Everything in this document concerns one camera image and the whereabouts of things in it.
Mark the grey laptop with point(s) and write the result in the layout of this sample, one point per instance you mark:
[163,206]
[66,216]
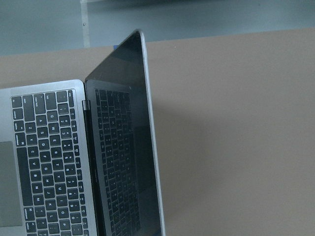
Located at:
[79,158]

